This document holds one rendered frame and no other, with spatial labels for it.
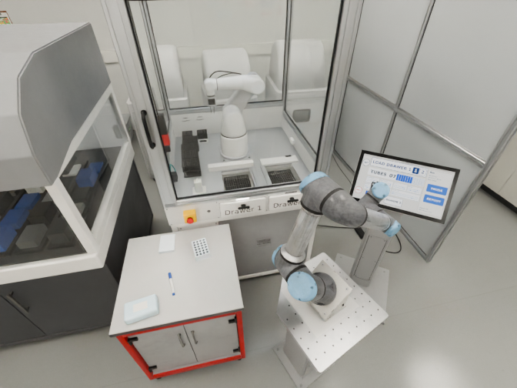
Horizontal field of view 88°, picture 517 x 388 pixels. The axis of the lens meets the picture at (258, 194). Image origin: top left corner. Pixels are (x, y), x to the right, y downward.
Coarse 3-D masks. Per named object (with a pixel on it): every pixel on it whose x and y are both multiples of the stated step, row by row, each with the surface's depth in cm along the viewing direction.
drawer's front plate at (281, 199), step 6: (300, 192) 173; (270, 198) 169; (276, 198) 170; (282, 198) 171; (288, 198) 172; (294, 198) 173; (300, 198) 174; (270, 204) 172; (276, 204) 173; (282, 204) 174; (300, 204) 178; (270, 210) 176
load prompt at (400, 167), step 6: (372, 162) 159; (378, 162) 158; (384, 162) 157; (390, 162) 156; (396, 162) 155; (384, 168) 157; (390, 168) 156; (396, 168) 155; (402, 168) 154; (408, 168) 153; (414, 168) 152; (420, 168) 151; (426, 168) 150; (414, 174) 152; (420, 174) 151; (426, 174) 150
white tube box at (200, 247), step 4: (196, 240) 159; (200, 240) 160; (204, 240) 159; (192, 244) 157; (196, 244) 157; (200, 244) 157; (204, 244) 157; (196, 248) 155; (200, 248) 155; (204, 248) 155; (196, 252) 153; (200, 252) 154; (204, 252) 153; (208, 252) 152; (196, 256) 150; (200, 256) 151; (204, 256) 152; (208, 256) 153; (196, 260) 151
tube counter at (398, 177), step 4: (392, 172) 155; (392, 176) 155; (396, 176) 155; (400, 176) 154; (404, 176) 153; (408, 176) 153; (412, 176) 152; (396, 180) 155; (400, 180) 154; (404, 180) 153; (408, 180) 153; (412, 180) 152; (416, 180) 151; (420, 180) 151; (424, 180) 150; (412, 184) 152; (416, 184) 151; (420, 184) 151
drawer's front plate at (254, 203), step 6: (258, 198) 169; (264, 198) 169; (222, 204) 164; (228, 204) 165; (234, 204) 166; (240, 204) 167; (246, 204) 168; (252, 204) 169; (258, 204) 170; (264, 204) 171; (222, 210) 167; (228, 210) 168; (234, 210) 169; (252, 210) 172; (258, 210) 173; (264, 210) 174; (222, 216) 170; (228, 216) 171
